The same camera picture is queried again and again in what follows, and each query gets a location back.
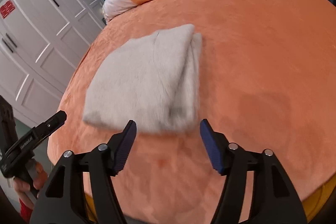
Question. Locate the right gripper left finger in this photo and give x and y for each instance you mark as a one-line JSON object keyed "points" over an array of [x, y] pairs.
{"points": [[62, 199]]}

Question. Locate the mustard yellow garment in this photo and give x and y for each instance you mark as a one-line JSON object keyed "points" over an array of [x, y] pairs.
{"points": [[311, 205]]}

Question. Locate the orange plush bed blanket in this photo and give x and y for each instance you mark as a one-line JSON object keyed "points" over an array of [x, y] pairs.
{"points": [[267, 80]]}

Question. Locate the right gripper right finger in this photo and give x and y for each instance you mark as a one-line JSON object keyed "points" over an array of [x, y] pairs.
{"points": [[274, 198]]}

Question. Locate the cream knit sweater black hearts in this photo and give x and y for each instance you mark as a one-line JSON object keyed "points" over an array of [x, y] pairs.
{"points": [[152, 80]]}

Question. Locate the operator left hand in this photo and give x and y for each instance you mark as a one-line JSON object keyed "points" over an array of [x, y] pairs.
{"points": [[22, 187]]}

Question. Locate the white panelled wardrobe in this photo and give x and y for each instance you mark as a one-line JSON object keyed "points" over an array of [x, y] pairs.
{"points": [[42, 43]]}

